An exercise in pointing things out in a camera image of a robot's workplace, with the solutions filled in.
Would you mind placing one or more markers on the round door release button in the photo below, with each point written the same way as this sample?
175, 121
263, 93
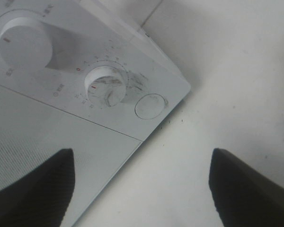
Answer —
150, 106

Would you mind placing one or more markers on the white microwave oven body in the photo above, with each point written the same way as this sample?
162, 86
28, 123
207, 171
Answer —
86, 35

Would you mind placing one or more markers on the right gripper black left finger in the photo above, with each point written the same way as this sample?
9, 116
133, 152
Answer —
40, 198

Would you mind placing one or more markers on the upper white power knob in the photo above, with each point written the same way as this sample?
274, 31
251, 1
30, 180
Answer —
25, 44

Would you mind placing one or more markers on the white microwave door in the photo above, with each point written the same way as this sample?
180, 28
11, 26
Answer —
31, 132

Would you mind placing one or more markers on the lower white timer knob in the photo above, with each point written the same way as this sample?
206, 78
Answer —
105, 86

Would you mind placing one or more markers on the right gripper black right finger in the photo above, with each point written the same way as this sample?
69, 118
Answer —
242, 196

